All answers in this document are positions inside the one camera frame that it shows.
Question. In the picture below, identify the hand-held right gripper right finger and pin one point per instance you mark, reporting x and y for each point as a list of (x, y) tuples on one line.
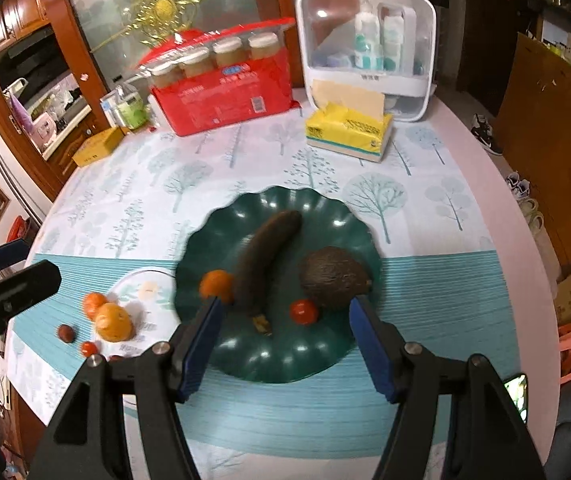
[(373, 355)]

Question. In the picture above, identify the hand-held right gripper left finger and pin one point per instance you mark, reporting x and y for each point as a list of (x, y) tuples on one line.
[(200, 350)]

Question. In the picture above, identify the dark red lychee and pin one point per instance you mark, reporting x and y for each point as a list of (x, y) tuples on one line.
[(116, 359), (66, 334)]

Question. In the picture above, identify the small kumquat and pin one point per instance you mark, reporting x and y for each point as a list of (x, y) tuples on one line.
[(217, 285)]

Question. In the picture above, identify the orange mandarin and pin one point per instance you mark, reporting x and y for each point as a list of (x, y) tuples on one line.
[(92, 304)]

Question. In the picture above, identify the dark green scalloped plate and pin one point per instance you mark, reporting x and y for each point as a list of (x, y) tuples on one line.
[(275, 360)]

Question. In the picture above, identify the red cherry tomato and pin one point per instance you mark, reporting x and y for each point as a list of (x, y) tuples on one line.
[(89, 349), (304, 311)]

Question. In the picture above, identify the red-yellow apple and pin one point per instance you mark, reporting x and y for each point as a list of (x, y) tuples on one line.
[(113, 324)]

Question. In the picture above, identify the red lid container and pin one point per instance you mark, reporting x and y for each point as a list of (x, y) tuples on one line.
[(21, 231)]

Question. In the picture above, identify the dark avocado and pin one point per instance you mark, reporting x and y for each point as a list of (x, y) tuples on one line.
[(333, 277)]

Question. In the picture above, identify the dark purple eggplant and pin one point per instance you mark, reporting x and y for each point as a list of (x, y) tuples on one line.
[(260, 255)]

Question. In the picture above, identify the pink kitchen appliance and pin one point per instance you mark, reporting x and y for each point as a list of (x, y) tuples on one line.
[(44, 132)]

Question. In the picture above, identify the yellow tin box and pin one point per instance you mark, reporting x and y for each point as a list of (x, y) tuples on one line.
[(97, 147)]

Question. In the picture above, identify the purple cloth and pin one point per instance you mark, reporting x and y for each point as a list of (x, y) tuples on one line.
[(20, 112)]

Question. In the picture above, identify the phone with lit screen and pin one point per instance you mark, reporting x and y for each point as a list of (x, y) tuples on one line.
[(517, 397)]

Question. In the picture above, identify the white blue carton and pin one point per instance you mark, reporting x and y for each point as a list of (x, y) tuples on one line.
[(108, 108)]

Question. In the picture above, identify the green label glass bottle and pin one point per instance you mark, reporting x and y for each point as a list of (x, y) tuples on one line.
[(131, 109)]

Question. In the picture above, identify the yellow tissue pack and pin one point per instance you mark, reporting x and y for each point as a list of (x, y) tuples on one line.
[(350, 135)]

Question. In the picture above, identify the wooden kitchen cabinet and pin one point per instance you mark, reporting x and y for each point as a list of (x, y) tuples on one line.
[(17, 12)]

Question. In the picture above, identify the white lid glass jar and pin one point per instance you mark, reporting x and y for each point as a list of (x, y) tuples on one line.
[(229, 51), (264, 45), (166, 74), (196, 63)]

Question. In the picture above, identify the red paper cup package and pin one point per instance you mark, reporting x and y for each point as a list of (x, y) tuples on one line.
[(215, 105)]

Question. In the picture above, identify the black white sneaker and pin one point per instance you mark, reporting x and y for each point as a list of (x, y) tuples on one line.
[(485, 134)]

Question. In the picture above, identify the white clear-lid storage box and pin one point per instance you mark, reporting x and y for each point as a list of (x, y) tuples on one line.
[(410, 87)]

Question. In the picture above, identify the brown wooden cabinet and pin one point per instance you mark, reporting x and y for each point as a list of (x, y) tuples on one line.
[(550, 135)]

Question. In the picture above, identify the gold door ornament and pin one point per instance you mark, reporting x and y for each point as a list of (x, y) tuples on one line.
[(165, 7)]

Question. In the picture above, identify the white teal bottle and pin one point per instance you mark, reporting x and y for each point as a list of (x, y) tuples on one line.
[(368, 35), (395, 40)]

